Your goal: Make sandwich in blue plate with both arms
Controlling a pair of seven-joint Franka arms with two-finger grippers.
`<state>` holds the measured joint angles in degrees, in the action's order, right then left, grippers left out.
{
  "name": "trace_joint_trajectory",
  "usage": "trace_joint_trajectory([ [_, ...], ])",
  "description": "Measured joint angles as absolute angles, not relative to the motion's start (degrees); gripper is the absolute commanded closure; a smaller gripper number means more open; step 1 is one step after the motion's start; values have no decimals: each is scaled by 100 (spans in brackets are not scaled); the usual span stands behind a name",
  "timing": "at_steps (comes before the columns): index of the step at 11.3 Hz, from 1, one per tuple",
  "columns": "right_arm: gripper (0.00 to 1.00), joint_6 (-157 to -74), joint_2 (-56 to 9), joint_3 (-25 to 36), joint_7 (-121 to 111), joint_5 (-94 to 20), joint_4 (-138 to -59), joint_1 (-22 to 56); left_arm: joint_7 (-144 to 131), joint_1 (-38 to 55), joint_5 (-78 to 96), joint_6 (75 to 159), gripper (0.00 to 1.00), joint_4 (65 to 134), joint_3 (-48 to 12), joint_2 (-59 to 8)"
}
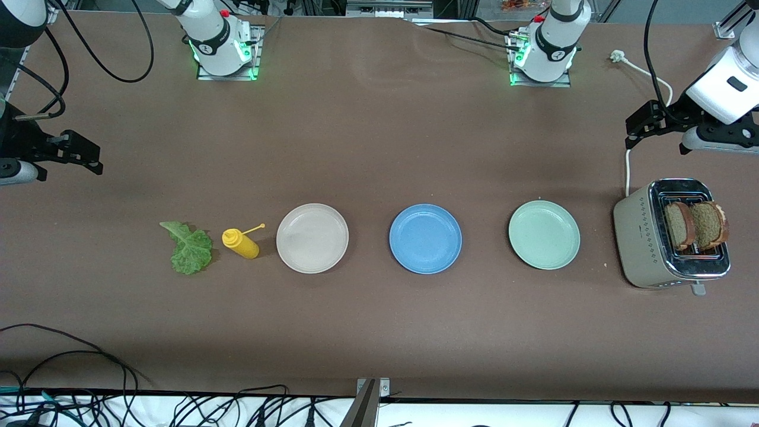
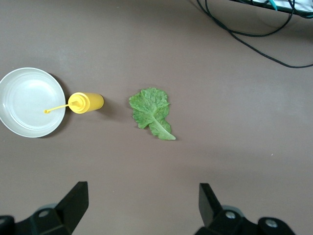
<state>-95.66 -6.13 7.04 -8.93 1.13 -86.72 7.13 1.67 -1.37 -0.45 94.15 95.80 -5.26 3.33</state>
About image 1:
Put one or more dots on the yellow mustard squeeze bottle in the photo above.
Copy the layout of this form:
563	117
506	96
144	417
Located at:
243	244

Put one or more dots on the aluminium corner profile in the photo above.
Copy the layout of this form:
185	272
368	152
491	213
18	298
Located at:
724	31

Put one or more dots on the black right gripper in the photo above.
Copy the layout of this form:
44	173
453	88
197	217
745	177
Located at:
22	137

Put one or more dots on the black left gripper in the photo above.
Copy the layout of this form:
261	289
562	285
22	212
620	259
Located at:
674	114

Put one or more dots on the blue round plate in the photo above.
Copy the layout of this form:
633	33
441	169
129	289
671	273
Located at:
425	239

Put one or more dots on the aluminium table edge profile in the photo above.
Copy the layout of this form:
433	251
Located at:
24	56

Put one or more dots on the grey metal box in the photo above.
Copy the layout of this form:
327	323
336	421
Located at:
385	9

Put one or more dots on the dark aluminium beam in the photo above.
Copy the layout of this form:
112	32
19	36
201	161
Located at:
362	409

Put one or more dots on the beige chrome toaster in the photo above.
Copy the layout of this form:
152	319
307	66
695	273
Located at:
637	237

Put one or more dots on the orange patterned packet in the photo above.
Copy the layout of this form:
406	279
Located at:
522	5

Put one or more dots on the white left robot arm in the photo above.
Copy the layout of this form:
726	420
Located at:
551	53

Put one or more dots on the green lettuce leaf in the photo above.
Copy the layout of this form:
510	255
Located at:
191	252

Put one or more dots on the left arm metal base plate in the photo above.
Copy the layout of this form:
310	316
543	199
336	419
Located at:
539	85

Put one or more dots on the silver metal bracket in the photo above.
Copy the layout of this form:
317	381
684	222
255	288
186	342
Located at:
384	386

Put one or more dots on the green round plate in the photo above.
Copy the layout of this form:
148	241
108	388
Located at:
544	235

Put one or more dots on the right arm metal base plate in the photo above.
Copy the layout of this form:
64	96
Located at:
228	78

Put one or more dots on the brown bread slice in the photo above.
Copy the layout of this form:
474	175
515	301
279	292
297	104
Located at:
676	225
710	225

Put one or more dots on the beige round plate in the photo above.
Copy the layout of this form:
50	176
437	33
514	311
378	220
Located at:
312	238

